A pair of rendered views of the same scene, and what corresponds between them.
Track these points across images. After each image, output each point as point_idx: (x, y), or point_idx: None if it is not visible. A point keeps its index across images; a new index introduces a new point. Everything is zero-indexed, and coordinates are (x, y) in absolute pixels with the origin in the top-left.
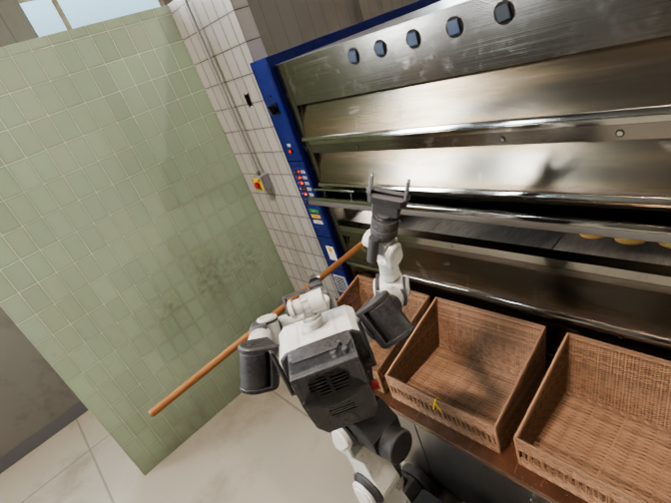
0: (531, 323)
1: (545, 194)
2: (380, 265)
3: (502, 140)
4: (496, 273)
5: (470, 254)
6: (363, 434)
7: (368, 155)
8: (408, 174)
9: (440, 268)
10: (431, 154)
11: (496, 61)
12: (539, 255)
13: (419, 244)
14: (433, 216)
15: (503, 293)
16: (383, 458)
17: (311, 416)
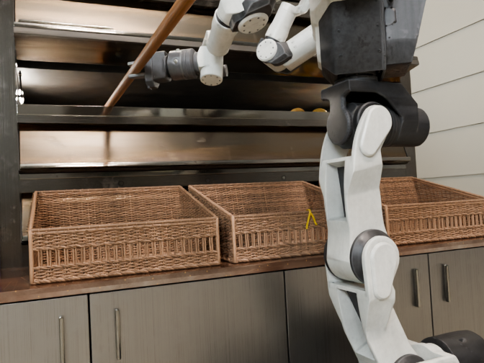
0: (293, 181)
1: None
2: (292, 10)
3: (274, 9)
4: (256, 140)
5: (234, 120)
6: (408, 93)
7: (119, 6)
8: (179, 28)
9: (194, 147)
10: (204, 16)
11: None
12: (294, 111)
13: (172, 117)
14: (238, 48)
15: (266, 157)
16: (420, 130)
17: (423, 10)
